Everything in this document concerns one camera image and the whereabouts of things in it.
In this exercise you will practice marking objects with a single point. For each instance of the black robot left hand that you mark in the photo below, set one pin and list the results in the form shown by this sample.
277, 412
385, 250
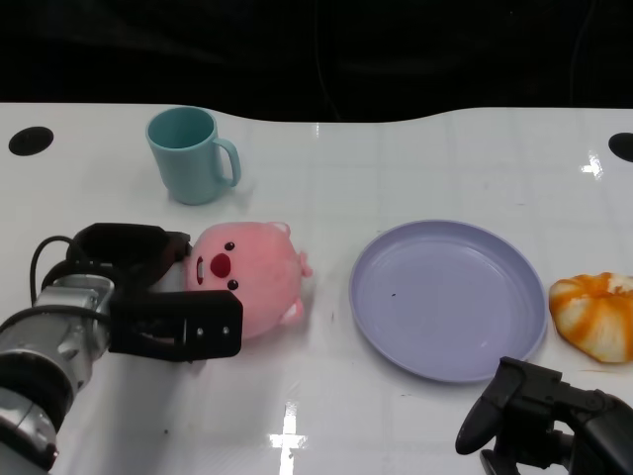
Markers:
198, 321

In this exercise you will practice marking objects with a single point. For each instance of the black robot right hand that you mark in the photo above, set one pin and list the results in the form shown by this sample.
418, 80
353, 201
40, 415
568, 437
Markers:
539, 406

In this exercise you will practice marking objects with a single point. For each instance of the pink plush doll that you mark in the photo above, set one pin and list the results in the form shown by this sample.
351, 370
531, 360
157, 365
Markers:
257, 277

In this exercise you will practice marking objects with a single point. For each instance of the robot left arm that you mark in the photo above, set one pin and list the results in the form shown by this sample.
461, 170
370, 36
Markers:
49, 326

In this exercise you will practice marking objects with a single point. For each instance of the lavender plastic plate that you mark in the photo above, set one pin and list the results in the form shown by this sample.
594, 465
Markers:
445, 302

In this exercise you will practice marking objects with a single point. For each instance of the orange striped bread bun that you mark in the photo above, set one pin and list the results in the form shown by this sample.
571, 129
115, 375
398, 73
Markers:
588, 316

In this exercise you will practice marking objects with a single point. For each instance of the teal plastic mug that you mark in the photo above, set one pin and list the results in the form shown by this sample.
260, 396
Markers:
187, 167

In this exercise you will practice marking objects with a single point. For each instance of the black backdrop cloth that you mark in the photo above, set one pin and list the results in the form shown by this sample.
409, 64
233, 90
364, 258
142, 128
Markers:
198, 49

